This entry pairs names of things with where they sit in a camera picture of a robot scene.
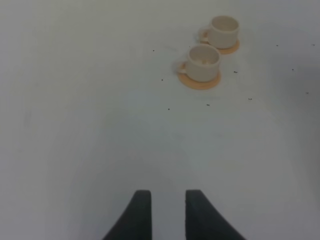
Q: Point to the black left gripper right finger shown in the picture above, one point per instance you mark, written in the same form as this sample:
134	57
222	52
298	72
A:
204	222

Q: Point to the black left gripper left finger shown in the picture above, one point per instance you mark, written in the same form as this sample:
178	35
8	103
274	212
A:
135	223

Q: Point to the far orange coaster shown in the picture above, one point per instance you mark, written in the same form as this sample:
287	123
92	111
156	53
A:
230	49

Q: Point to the white teacup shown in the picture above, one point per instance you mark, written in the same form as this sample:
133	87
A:
222	32
202	63

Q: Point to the near orange coaster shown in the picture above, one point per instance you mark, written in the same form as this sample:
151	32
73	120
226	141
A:
190	83

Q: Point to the orange coaster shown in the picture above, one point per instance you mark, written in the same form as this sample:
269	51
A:
190	83
230	49

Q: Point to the near white teacup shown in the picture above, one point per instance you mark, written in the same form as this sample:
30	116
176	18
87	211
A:
202	63

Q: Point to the far white teacup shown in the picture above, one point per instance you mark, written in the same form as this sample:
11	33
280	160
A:
222	32

